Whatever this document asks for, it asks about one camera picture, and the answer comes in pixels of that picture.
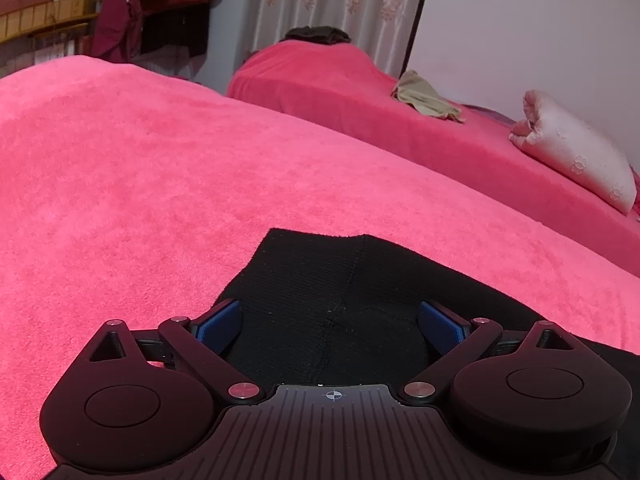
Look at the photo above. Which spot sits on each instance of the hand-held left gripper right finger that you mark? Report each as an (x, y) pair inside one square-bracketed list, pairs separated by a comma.
[(442, 325)]

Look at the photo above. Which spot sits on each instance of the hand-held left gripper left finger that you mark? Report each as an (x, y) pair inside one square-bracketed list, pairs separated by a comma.
[(220, 325)]

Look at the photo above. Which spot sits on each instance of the black knit pants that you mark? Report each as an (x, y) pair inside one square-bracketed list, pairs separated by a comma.
[(325, 280)]

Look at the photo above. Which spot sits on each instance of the purple grey cloth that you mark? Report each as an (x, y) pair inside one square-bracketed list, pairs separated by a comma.
[(487, 114)]

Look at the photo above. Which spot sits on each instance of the pale pink pillow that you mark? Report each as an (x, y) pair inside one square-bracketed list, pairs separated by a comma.
[(575, 150)]

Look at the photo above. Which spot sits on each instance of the beige crumpled cloth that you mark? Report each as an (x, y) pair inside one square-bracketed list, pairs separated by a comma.
[(425, 97)]

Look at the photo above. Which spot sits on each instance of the red bed with blanket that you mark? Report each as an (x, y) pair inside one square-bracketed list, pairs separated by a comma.
[(350, 95)]

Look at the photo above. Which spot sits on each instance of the dark crumpled cloth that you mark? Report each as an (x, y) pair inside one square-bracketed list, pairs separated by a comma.
[(317, 34)]

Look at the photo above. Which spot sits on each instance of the white radiator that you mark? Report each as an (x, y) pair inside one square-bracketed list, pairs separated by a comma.
[(35, 57)]

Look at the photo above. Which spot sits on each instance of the maroon hanging garment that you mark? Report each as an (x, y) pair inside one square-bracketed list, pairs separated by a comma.
[(117, 15)]

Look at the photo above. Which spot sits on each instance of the white lace curtain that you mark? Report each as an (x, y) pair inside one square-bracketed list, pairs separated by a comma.
[(325, 0)]

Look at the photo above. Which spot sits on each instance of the wooden shelf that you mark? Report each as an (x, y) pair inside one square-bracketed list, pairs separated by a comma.
[(40, 12)]

